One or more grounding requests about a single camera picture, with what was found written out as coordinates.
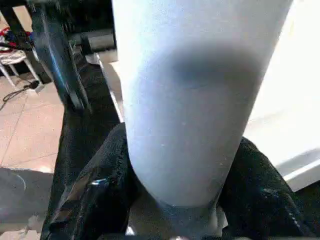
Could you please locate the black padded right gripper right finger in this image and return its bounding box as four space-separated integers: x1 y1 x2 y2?
219 137 320 240

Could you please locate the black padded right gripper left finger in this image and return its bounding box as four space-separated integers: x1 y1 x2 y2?
40 122 140 240

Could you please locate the white plastic table top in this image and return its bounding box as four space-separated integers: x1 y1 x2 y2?
92 0 320 193

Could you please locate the white plastic table leg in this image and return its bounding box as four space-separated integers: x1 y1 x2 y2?
111 0 295 238

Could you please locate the black work mat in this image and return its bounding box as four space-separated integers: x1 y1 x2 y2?
45 47 320 240

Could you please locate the red and white bundle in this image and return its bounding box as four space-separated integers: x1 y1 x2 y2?
0 27 36 66

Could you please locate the thin black floor cable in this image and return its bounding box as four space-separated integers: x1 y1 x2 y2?
0 80 42 108

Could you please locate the black metal stand frame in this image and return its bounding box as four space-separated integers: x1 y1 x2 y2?
25 0 92 113

